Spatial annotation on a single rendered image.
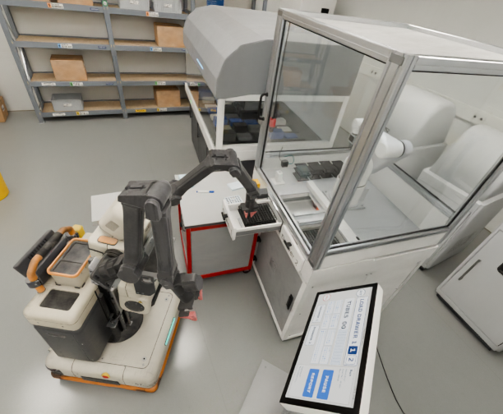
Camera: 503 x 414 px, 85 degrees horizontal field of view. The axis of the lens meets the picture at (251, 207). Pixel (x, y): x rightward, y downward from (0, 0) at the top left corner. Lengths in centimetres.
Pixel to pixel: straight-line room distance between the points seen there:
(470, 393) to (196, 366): 199
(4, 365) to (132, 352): 90
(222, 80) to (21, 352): 233
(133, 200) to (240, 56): 158
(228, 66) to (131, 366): 204
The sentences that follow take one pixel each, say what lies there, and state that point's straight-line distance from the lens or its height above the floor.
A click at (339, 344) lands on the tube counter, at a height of 111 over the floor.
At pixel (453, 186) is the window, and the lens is 173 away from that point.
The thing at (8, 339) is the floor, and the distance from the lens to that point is 269.
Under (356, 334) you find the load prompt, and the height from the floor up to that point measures 116.
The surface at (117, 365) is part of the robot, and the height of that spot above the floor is 28.
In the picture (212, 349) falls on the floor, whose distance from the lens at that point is 228.
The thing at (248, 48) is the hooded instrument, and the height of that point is 171.
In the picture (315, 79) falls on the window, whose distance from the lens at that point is 145.
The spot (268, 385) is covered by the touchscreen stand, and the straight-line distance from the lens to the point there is 220.
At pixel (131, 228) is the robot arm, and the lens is 93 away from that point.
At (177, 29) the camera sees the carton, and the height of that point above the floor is 132.
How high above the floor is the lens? 212
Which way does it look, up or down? 40 degrees down
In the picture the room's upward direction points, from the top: 9 degrees clockwise
